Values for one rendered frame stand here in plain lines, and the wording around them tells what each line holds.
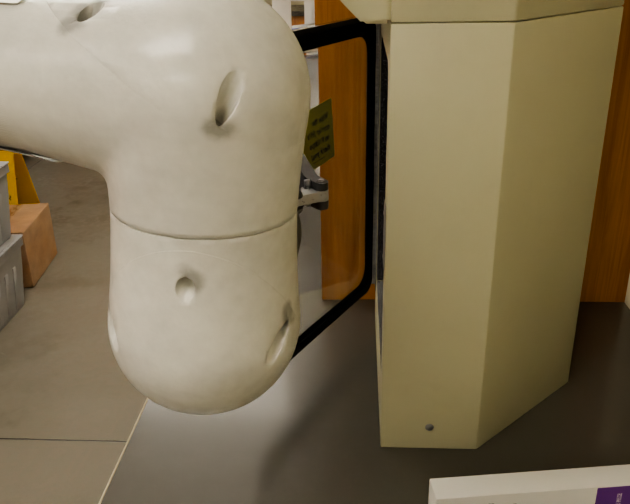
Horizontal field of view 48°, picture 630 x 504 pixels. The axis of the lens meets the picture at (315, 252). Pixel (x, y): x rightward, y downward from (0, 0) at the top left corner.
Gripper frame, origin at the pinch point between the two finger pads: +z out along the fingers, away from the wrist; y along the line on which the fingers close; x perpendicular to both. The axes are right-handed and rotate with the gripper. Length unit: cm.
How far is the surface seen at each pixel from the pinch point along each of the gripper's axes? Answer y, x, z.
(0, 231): 139, 89, 196
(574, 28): -29.9, -11.6, 3.3
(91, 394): 86, 128, 138
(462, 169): -18.9, 0.5, -3.9
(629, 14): -46, -10, 33
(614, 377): -43, 34, 12
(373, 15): -10.1, -13.7, -3.9
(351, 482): -8.3, 34.0, -9.7
